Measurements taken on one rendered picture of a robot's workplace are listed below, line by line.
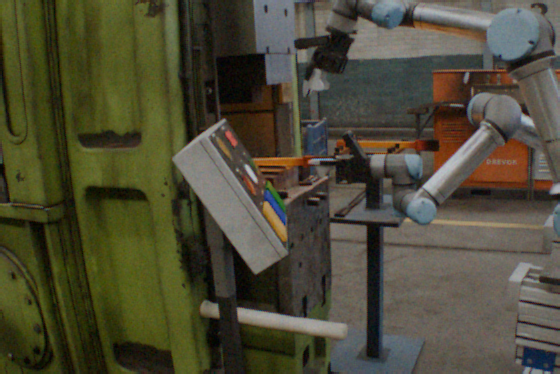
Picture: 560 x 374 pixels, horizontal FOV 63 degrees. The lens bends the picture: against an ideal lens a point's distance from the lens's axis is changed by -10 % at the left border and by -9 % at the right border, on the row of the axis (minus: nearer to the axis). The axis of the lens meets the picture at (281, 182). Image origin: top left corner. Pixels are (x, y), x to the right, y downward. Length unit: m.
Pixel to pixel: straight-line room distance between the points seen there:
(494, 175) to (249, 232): 4.33
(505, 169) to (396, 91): 4.50
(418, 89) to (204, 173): 8.36
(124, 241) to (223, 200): 0.74
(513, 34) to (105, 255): 1.37
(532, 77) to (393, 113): 8.23
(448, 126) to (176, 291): 3.97
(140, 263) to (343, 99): 8.14
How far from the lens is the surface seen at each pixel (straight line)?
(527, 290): 1.34
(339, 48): 1.41
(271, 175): 1.62
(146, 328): 1.75
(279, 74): 1.63
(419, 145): 2.01
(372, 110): 9.39
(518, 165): 5.14
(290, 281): 1.63
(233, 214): 0.96
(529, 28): 1.11
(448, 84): 5.08
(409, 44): 9.22
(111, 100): 1.57
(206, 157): 0.94
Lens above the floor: 1.31
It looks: 13 degrees down
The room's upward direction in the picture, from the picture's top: 4 degrees counter-clockwise
